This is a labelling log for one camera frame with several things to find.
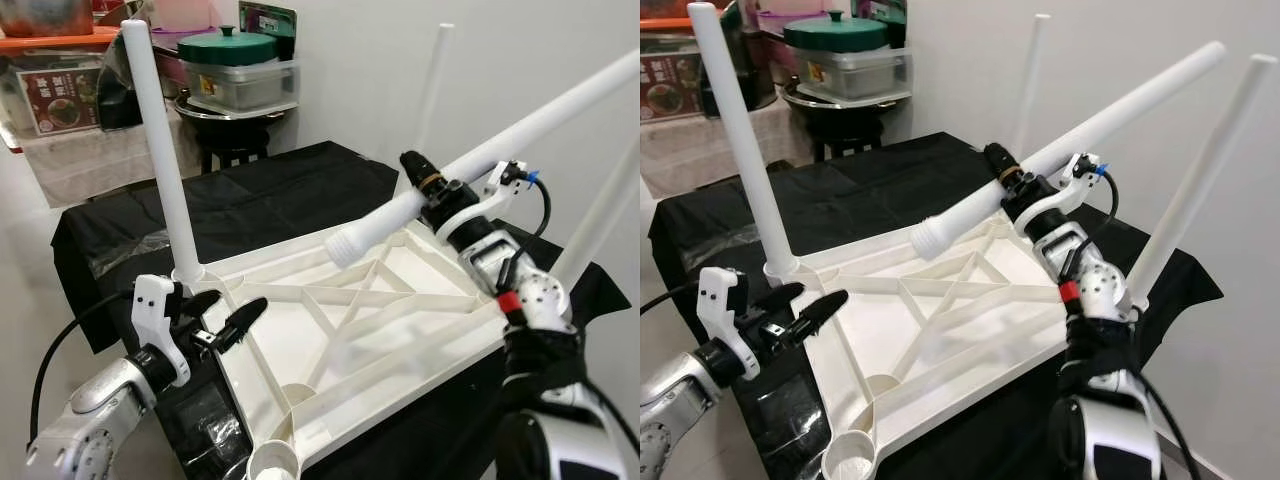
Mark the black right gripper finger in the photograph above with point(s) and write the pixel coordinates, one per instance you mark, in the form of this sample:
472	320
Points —
422	172
1002	162

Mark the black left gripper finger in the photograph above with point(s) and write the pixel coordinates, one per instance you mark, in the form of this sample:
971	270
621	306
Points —
822	312
203	302
243	322
780	297

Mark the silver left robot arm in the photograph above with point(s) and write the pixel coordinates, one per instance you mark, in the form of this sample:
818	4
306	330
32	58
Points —
665	400
100	410

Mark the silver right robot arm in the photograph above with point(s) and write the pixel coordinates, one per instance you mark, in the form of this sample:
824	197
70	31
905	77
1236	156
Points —
530	300
1095	290

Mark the yellow rubber band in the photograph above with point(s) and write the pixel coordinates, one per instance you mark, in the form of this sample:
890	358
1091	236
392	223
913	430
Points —
1008	172
430	181

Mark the crinkled clear tape strip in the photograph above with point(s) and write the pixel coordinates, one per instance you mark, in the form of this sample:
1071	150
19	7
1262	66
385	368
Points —
130	250
745	245

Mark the square clear tape patch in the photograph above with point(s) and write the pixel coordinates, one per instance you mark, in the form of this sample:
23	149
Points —
215	430
800	420

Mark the white plastic table top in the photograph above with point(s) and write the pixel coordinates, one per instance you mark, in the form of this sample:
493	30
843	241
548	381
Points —
950	330
380	340

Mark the black table cloth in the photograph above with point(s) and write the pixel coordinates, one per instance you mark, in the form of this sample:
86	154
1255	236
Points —
870	190
280	190

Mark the black round wok stand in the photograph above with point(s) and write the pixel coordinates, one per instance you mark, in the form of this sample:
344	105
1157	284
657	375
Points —
235	135
845	125

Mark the bench with white lace cloth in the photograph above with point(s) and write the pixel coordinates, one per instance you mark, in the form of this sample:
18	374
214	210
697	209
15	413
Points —
700	150
90	160

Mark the clear plastic container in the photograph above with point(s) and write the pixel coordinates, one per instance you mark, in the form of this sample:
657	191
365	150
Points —
245	88
860	72

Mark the dark framed picture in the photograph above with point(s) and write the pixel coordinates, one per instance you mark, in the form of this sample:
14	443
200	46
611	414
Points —
270	20
885	15

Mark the green pot with lid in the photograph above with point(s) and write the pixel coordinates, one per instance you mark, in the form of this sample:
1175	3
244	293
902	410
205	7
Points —
228	48
835	32

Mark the black plastic bag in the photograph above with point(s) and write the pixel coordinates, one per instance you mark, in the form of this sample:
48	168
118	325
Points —
755	70
118	95

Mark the white box with pink lid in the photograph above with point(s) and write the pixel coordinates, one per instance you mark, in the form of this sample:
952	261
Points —
790	8
185	12

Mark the steel pot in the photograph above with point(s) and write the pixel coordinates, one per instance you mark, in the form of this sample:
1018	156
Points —
45	15

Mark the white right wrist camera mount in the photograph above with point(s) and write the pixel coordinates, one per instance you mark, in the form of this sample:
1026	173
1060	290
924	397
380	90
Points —
495	185
1070	180

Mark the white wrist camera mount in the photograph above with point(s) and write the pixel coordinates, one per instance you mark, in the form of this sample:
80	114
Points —
1070	180
495	185
720	300
155	310

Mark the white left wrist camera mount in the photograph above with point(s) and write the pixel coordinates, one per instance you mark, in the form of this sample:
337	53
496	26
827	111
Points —
720	300
155	310

